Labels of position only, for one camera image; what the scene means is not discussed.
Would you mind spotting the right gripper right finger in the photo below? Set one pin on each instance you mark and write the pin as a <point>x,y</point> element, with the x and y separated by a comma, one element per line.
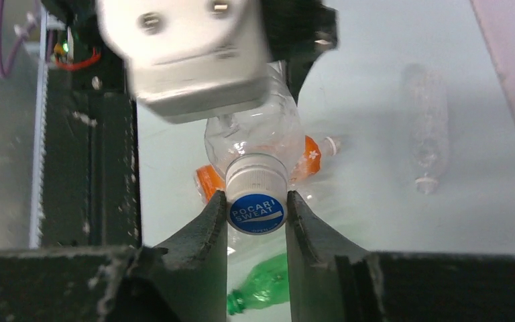
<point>333,279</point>

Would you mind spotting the Pocari Sweat blue cap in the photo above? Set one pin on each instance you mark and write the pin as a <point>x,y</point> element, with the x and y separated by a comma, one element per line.
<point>256,188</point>

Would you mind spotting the left circuit board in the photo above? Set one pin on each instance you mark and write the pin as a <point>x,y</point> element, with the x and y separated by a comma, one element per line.
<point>59,48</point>

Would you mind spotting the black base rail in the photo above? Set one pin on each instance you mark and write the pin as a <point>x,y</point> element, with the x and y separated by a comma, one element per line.
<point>85,186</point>

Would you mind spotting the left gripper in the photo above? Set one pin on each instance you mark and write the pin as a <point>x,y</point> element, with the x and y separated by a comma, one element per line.
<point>298,31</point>

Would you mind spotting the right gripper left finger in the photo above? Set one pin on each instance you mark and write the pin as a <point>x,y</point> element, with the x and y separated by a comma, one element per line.
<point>181,279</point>

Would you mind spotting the green plastic bottle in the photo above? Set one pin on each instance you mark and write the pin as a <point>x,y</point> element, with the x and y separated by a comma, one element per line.
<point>266,285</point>

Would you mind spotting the orange label bottle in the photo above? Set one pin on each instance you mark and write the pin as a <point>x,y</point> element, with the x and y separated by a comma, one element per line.
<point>207,181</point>

